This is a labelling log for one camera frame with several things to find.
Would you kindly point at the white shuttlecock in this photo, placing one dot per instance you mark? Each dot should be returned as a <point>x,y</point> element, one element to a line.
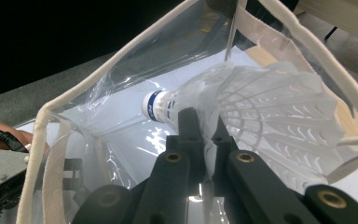
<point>248,81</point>
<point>151,105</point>
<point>307,130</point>

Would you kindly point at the clear plastic bag beige trim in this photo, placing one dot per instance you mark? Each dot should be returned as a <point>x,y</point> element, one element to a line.
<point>155,49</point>

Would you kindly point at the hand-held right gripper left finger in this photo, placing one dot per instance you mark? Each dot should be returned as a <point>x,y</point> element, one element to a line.
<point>189,130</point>

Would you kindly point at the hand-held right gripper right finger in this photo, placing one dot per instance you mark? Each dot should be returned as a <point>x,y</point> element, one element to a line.
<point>222,140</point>

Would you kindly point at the light wooden cabinet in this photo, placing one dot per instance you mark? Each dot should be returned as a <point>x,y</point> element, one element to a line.
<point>338,18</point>

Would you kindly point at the white table sheet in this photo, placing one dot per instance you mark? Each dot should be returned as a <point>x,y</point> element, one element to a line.
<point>357,186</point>

